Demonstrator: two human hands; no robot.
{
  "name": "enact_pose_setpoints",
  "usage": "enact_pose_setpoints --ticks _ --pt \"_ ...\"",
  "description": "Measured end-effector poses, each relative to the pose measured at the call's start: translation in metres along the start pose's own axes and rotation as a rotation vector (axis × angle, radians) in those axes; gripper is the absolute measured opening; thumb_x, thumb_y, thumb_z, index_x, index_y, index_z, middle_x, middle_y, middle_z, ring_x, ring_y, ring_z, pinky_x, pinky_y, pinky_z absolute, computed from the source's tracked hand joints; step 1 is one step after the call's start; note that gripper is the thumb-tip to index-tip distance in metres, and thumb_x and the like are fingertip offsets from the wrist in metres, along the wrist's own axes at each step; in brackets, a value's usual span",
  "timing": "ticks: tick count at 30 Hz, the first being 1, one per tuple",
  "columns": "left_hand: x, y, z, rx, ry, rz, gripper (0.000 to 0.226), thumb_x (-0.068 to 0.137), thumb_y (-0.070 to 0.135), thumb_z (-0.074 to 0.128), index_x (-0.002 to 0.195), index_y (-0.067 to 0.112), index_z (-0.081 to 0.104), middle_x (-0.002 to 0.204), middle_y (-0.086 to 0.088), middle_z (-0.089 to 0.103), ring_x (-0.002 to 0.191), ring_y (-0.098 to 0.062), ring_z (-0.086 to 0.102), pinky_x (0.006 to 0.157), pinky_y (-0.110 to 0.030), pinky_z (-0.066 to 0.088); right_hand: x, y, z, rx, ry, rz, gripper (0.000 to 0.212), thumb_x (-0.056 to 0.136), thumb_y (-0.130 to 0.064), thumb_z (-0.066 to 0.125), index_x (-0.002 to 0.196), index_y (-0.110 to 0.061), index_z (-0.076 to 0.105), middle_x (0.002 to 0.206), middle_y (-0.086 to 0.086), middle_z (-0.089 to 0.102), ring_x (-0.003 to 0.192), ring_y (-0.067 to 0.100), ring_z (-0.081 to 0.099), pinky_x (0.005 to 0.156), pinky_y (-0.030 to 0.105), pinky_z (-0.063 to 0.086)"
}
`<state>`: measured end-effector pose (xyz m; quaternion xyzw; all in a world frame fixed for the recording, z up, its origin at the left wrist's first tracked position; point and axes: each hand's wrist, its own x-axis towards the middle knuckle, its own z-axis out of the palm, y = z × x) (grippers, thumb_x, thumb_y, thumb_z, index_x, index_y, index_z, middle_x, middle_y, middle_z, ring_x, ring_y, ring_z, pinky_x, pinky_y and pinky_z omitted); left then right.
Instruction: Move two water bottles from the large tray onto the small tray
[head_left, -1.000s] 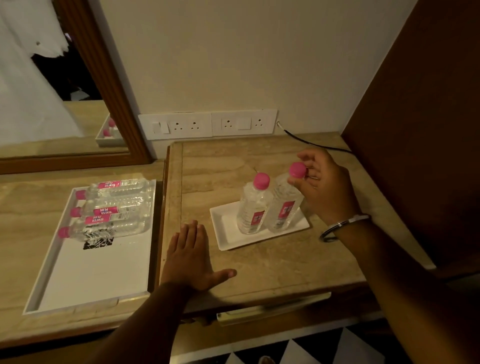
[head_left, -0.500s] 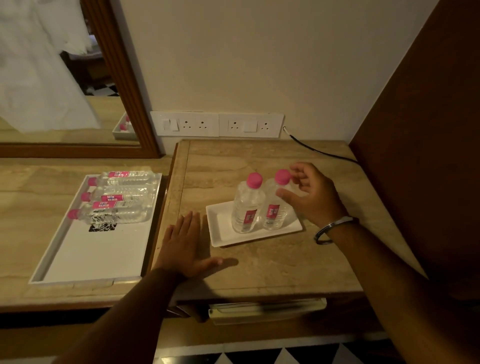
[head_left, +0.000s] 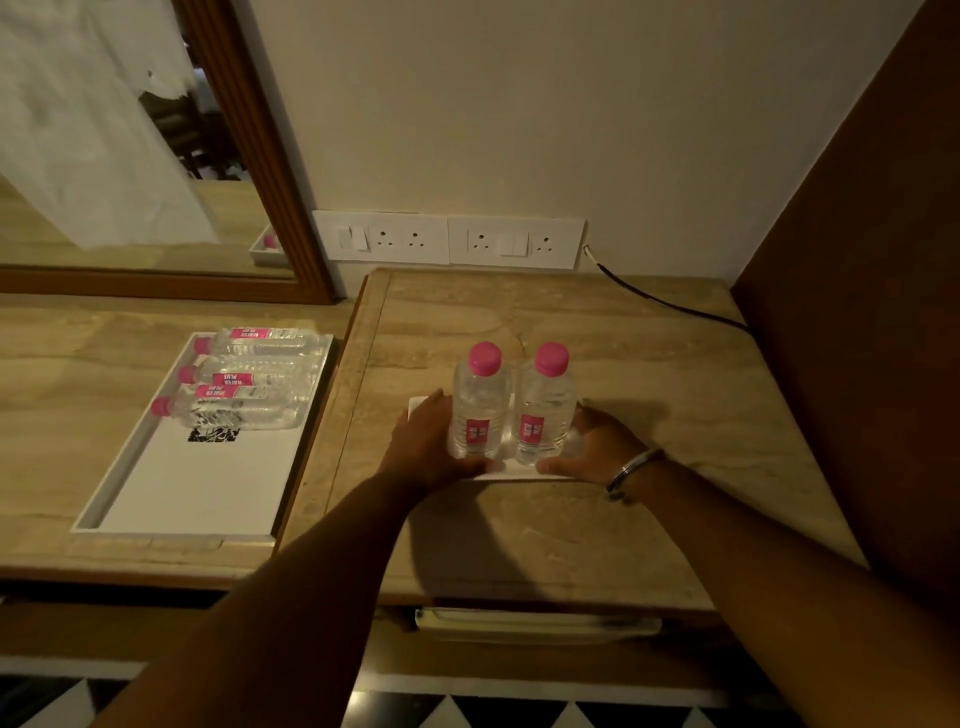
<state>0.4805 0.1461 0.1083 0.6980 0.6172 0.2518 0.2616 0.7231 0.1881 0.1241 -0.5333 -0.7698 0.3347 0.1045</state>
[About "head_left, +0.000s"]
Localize person's right hand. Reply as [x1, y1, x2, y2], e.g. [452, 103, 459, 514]
[536, 405, 651, 490]

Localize silver bracelet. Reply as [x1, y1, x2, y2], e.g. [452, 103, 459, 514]
[603, 447, 667, 504]

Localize wooden framed mirror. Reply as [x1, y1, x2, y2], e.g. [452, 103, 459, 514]
[0, 0, 337, 306]

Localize person's right forearm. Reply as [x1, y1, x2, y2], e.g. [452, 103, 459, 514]
[618, 453, 960, 728]

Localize person's left forearm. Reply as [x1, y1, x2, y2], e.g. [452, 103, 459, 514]
[90, 471, 432, 728]

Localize pink-capped clear water bottle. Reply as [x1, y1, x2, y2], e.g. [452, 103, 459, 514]
[177, 352, 322, 392]
[192, 327, 332, 359]
[448, 342, 516, 461]
[150, 383, 310, 432]
[513, 342, 579, 468]

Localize brown wooden panel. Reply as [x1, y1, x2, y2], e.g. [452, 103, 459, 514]
[730, 0, 960, 609]

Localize white switch socket plate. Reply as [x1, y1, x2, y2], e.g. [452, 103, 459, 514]
[312, 209, 450, 266]
[447, 215, 588, 270]

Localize large white tray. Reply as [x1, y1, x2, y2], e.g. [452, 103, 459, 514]
[71, 330, 336, 546]

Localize small white tray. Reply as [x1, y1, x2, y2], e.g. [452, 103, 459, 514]
[407, 395, 585, 482]

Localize black cable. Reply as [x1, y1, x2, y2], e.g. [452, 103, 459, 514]
[582, 244, 753, 333]

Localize person's left hand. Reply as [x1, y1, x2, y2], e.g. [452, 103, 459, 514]
[377, 388, 490, 497]

